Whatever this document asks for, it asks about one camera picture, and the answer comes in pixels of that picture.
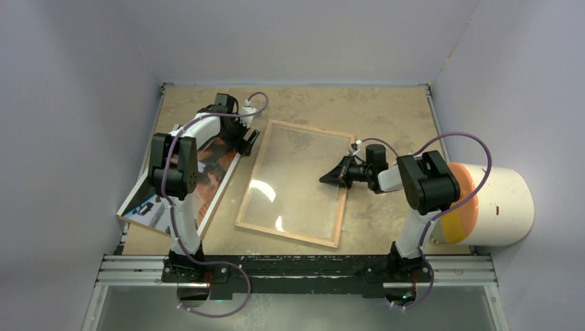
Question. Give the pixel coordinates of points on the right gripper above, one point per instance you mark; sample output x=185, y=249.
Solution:
x=339, y=175

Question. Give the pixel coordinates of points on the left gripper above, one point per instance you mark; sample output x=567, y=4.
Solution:
x=244, y=147

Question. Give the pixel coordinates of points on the clear acrylic sheet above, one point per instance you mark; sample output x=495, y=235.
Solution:
x=297, y=182

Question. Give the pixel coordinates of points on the wooden picture frame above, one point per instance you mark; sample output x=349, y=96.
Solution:
x=247, y=201

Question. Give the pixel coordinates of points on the glossy photo print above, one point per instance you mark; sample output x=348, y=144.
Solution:
x=216, y=163

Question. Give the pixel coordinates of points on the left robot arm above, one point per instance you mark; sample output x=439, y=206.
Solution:
x=173, y=166

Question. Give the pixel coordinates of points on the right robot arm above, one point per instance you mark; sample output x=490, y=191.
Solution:
x=429, y=186

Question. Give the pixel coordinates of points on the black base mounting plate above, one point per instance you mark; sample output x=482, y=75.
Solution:
x=365, y=275

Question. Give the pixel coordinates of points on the white cylinder with orange face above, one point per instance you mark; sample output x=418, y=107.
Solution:
x=500, y=214

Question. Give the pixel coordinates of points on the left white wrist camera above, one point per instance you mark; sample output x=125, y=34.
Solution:
x=247, y=114

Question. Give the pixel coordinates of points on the aluminium rail frame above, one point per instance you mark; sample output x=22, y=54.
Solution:
x=129, y=294

